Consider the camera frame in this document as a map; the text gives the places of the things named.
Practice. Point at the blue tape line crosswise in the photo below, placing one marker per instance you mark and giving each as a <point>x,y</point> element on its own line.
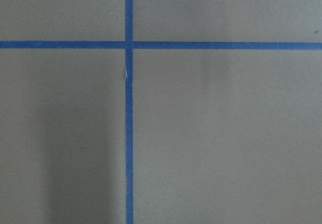
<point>160,45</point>

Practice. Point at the blue tape line lengthwise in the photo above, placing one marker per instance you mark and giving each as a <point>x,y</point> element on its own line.
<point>129,109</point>

